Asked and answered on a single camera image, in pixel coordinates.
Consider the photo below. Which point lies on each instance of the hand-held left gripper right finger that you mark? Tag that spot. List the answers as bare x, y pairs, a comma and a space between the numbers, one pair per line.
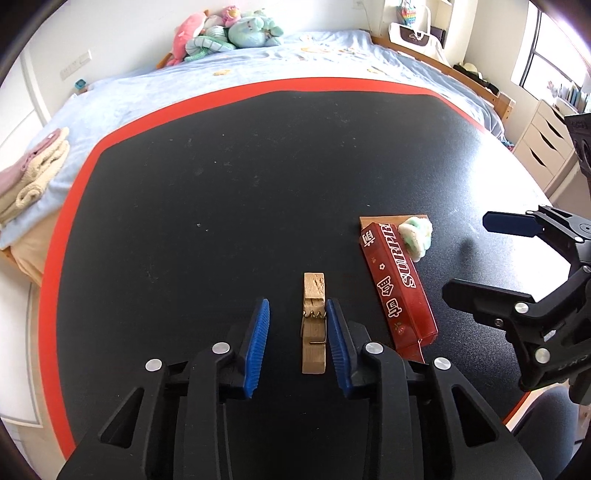
339, 350

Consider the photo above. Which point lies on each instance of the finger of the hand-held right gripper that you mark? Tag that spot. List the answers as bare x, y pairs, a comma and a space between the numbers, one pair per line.
489, 300
508, 222

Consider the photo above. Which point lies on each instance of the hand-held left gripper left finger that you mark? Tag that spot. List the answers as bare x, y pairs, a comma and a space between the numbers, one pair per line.
258, 346

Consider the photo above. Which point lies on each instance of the wooden clothespin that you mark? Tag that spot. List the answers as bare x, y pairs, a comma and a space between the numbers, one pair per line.
314, 295

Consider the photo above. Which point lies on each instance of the person's leg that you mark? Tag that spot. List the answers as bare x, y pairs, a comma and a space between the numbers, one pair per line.
545, 429

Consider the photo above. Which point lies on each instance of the white drawer cabinet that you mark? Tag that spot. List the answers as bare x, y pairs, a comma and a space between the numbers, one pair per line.
540, 143

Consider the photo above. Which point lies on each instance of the long red carton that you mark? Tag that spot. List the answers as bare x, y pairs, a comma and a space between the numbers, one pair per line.
397, 286

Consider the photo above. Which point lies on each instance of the green white plush ball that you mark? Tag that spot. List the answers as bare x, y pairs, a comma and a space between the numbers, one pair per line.
415, 237

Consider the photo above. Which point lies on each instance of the black bag with hat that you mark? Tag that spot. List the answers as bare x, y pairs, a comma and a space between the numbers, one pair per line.
475, 76

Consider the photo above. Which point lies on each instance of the window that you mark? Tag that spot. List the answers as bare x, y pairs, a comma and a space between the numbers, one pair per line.
554, 50

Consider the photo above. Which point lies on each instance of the white tote bag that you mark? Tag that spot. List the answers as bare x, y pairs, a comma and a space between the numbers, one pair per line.
415, 39

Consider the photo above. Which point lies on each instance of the rainbow bag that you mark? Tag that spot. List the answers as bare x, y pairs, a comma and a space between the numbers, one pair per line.
408, 11

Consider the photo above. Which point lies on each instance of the cream folded towel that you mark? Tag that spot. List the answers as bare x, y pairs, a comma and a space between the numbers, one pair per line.
23, 203
46, 161

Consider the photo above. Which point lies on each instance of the light blue blanket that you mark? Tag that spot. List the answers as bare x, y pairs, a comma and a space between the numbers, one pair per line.
138, 92

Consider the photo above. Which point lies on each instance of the pink folded towel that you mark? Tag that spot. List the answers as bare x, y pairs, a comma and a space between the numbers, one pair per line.
14, 177

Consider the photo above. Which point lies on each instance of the striped green plush toy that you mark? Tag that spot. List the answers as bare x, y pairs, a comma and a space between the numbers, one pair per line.
207, 46

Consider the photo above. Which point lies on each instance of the small blue container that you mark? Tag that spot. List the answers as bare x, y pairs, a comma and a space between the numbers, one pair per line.
81, 85

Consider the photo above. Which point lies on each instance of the teal bear plush toy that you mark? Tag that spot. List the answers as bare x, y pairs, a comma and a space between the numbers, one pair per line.
254, 30

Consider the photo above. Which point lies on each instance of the pink plush toy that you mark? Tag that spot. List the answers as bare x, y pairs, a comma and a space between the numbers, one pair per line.
184, 37

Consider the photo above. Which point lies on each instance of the small pink flower plush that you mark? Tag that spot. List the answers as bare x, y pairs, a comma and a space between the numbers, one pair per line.
231, 14

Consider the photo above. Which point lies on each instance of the white wall switches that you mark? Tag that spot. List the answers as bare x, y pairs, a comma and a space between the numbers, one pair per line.
76, 63

